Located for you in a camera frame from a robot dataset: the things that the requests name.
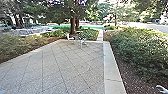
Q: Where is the tree trunk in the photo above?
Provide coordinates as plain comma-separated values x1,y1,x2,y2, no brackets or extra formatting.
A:
69,0,81,35

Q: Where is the white garden statue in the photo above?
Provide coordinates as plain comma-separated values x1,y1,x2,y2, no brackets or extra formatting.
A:
155,84,168,94

